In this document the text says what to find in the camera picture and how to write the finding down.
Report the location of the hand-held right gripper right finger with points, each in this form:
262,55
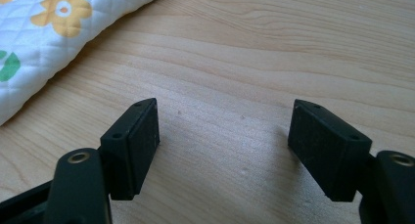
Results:
329,152

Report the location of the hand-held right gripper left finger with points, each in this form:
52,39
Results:
130,149

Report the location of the white quilted floral blanket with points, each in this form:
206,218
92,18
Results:
42,38

